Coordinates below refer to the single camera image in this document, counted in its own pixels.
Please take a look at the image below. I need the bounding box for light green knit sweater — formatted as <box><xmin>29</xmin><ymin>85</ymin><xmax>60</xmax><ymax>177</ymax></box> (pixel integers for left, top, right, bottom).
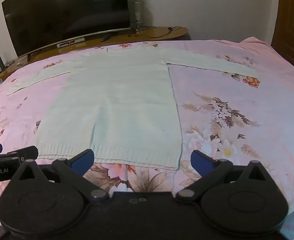
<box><xmin>7</xmin><ymin>45</ymin><xmax>259</xmax><ymax>172</ymax></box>

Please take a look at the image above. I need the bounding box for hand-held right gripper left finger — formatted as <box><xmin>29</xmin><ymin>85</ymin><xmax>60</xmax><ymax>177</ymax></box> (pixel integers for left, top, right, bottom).
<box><xmin>10</xmin><ymin>149</ymin><xmax>110</xmax><ymax>202</ymax></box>

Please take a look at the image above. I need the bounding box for black flat screen television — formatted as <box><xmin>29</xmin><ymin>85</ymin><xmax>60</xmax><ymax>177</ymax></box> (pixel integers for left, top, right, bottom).
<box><xmin>2</xmin><ymin>0</ymin><xmax>132</xmax><ymax>58</ymax></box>

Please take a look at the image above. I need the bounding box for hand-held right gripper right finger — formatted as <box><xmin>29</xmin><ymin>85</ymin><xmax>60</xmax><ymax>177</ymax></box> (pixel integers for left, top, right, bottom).
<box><xmin>175</xmin><ymin>150</ymin><xmax>277</xmax><ymax>202</ymax></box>

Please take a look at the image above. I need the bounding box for clear glass vase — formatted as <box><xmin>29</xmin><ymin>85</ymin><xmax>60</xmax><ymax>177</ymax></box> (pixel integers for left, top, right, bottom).
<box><xmin>129</xmin><ymin>2</ymin><xmax>146</xmax><ymax>31</ymax></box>

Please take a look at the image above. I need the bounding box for silver set-top box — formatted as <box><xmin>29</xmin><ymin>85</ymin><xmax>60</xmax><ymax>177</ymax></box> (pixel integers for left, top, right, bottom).
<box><xmin>56</xmin><ymin>38</ymin><xmax>85</xmax><ymax>48</ymax></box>

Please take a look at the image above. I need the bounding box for brown wooden door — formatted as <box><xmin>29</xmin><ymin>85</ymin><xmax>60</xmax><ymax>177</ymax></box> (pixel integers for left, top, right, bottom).
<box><xmin>271</xmin><ymin>0</ymin><xmax>294</xmax><ymax>78</ymax></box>

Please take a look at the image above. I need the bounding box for pink floral bedsheet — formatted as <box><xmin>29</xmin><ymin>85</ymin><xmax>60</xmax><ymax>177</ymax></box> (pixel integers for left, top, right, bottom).
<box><xmin>0</xmin><ymin>37</ymin><xmax>294</xmax><ymax>240</ymax></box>

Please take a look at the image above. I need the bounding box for wooden television stand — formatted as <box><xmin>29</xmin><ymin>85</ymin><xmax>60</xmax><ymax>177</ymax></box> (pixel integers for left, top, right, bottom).
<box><xmin>0</xmin><ymin>26</ymin><xmax>189</xmax><ymax>81</ymax></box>

